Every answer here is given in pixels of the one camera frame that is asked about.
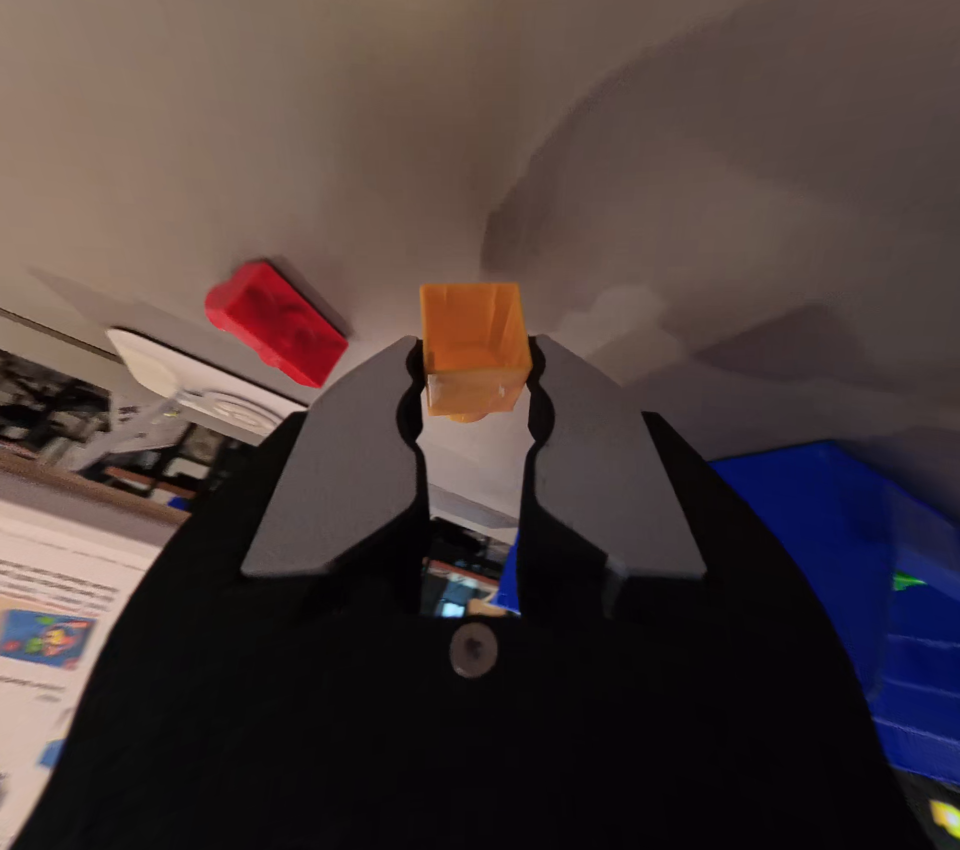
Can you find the printed instruction sheet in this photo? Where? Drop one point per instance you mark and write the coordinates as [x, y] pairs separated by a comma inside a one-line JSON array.
[[60, 565]]

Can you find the blue plastic bin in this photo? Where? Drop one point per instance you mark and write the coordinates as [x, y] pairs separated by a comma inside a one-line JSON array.
[[810, 528]]

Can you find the grey desk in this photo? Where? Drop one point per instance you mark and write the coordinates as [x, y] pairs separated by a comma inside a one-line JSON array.
[[450, 78]]

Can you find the white instruction stand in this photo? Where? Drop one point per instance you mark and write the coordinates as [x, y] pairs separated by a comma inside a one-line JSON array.
[[150, 359]]

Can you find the yellow toy block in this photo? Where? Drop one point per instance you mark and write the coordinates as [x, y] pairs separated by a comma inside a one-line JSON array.
[[469, 333]]

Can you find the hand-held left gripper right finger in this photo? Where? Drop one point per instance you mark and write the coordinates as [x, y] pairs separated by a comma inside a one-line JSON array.
[[615, 483]]

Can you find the red two-stud block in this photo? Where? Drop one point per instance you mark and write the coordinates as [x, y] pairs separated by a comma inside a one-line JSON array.
[[277, 321]]

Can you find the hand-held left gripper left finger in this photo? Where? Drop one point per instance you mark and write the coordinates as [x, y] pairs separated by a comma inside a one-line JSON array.
[[330, 490]]

